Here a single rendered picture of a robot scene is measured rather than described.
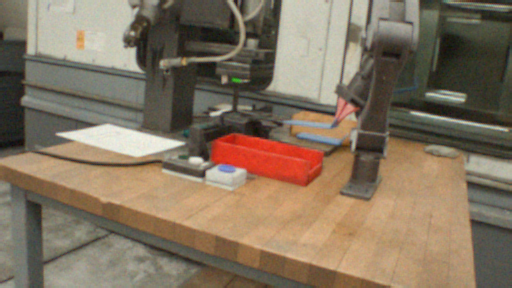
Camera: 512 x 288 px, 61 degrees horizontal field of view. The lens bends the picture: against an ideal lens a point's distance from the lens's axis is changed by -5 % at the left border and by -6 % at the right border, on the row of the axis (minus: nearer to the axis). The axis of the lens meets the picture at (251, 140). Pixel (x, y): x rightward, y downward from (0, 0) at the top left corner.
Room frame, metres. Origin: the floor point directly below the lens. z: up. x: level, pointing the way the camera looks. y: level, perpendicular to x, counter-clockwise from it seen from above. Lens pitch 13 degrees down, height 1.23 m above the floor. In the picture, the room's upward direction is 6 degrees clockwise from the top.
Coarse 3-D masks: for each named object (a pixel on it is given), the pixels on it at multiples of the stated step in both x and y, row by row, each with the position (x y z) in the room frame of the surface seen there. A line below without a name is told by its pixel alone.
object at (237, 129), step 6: (216, 120) 1.26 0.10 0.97; (234, 126) 1.24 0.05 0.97; (240, 126) 1.23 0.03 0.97; (246, 126) 1.24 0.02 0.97; (234, 132) 1.24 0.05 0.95; (240, 132) 1.23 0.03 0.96; (246, 132) 1.25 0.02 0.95; (252, 132) 1.29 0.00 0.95; (258, 132) 1.36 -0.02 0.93; (264, 132) 1.37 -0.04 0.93; (264, 138) 1.38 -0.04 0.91; (210, 144) 1.27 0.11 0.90
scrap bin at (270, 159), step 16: (224, 144) 1.07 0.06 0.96; (240, 144) 1.18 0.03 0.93; (256, 144) 1.16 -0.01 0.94; (272, 144) 1.15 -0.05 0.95; (224, 160) 1.07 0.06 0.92; (240, 160) 1.05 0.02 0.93; (256, 160) 1.04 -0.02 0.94; (272, 160) 1.02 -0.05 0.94; (288, 160) 1.01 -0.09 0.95; (304, 160) 1.11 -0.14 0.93; (320, 160) 1.10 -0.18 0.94; (272, 176) 1.02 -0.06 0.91; (288, 176) 1.01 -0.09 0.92; (304, 176) 0.99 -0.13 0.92
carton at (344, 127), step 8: (304, 112) 1.62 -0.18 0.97; (304, 120) 1.50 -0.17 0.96; (312, 120) 1.49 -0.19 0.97; (320, 120) 1.48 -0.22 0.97; (328, 120) 1.59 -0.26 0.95; (344, 120) 1.56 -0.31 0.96; (296, 128) 1.51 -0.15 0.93; (304, 128) 1.50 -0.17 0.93; (312, 128) 1.49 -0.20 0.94; (320, 128) 1.48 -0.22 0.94; (336, 128) 1.46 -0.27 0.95; (344, 128) 1.45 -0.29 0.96; (328, 136) 1.47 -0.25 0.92; (336, 136) 1.46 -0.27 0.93; (344, 144) 1.44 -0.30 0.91
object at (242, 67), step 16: (192, 48) 1.37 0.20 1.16; (208, 48) 1.35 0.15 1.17; (224, 48) 1.33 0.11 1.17; (256, 48) 1.33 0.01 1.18; (224, 64) 1.25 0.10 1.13; (240, 64) 1.24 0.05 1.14; (256, 64) 1.27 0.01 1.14; (272, 64) 1.38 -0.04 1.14; (224, 80) 1.27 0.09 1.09; (240, 80) 1.39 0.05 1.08
